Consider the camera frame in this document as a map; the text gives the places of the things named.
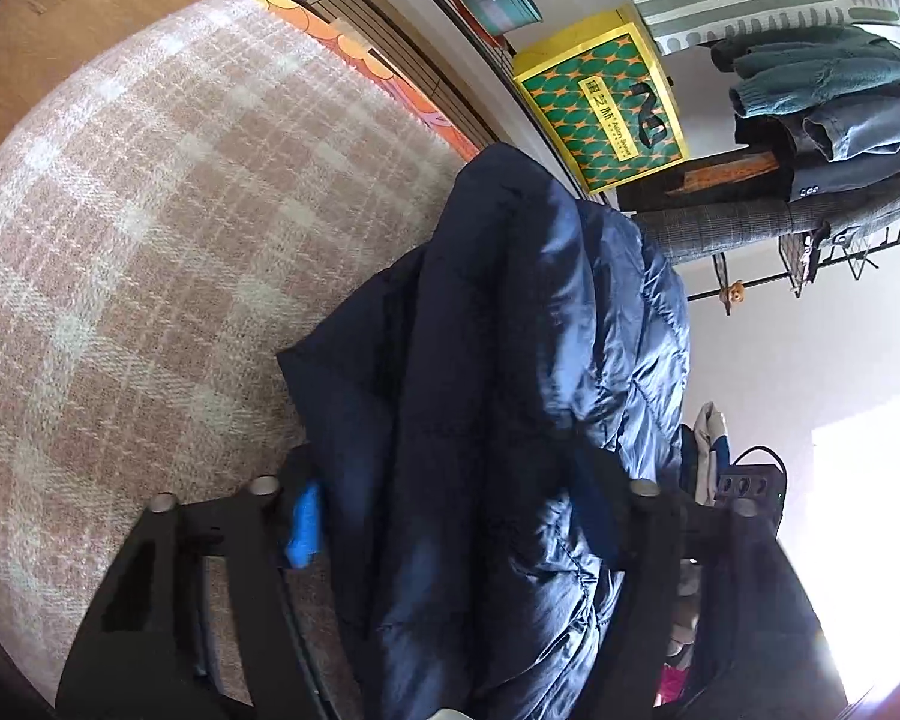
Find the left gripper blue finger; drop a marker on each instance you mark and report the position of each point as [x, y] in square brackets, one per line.
[305, 527]

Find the navy blue puffer jacket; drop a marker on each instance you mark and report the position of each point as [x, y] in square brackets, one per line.
[462, 408]

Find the black metal clothes rack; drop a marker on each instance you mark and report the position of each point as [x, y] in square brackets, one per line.
[720, 124]

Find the folded clothes on shelf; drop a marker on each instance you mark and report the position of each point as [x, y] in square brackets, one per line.
[803, 254]

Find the pink plaid bed blanket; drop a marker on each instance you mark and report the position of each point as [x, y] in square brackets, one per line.
[179, 210]

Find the small brown teddy bear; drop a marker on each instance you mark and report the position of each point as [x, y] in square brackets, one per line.
[734, 294]

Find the yellow green patterned storage box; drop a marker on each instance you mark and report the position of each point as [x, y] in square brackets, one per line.
[600, 93]

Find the black hanging blazer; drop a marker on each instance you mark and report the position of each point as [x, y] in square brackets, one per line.
[804, 169]

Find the teal knit hanging sweater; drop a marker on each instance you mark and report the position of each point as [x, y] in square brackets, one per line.
[783, 72]

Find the blue denim hanging jacket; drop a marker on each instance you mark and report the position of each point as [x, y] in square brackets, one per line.
[856, 124]

